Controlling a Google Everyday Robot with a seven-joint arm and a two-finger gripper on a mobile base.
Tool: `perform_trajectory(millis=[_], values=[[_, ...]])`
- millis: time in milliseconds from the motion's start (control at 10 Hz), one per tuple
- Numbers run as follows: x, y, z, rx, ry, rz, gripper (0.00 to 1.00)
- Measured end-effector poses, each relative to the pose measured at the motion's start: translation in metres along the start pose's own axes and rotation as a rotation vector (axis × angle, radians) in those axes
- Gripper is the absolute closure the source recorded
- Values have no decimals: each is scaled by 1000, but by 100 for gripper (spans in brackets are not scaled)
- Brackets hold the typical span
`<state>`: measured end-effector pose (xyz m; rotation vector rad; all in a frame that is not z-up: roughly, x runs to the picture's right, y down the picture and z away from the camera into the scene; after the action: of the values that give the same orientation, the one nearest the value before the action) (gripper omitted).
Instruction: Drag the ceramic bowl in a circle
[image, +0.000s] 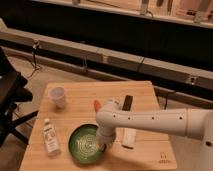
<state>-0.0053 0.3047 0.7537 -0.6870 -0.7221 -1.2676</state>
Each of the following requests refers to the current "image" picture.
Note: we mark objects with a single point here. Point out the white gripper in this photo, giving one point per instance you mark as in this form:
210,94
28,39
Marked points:
104,140

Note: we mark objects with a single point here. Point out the green ceramic bowl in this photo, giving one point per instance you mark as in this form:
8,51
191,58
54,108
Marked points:
83,145

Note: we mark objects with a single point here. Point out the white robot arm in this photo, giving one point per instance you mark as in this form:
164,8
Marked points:
191,123

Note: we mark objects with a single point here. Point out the white rectangular box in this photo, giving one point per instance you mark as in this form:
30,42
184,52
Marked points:
129,136

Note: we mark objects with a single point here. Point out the orange carrot toy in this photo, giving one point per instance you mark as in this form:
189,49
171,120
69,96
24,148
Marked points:
97,105

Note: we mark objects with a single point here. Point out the black rectangular remote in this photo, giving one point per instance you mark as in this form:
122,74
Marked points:
127,103

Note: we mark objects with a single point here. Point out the small clear labelled bottle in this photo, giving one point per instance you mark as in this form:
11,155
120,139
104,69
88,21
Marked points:
50,138

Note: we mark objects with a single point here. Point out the clear plastic cup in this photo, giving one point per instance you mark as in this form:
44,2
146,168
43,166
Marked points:
57,95

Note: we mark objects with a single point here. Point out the black chair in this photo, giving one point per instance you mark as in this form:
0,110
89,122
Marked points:
12,90

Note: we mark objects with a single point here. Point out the long grey wall rail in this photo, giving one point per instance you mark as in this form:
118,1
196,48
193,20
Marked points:
166,70

